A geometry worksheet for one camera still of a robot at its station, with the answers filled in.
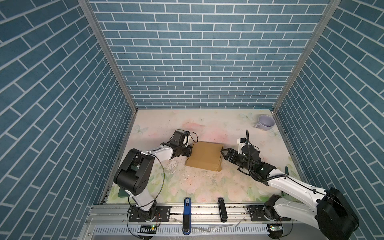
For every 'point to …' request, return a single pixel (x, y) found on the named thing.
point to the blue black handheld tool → (187, 225)
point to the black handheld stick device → (222, 209)
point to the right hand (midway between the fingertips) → (222, 151)
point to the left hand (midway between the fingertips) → (191, 150)
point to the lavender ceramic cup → (265, 122)
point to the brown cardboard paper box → (205, 155)
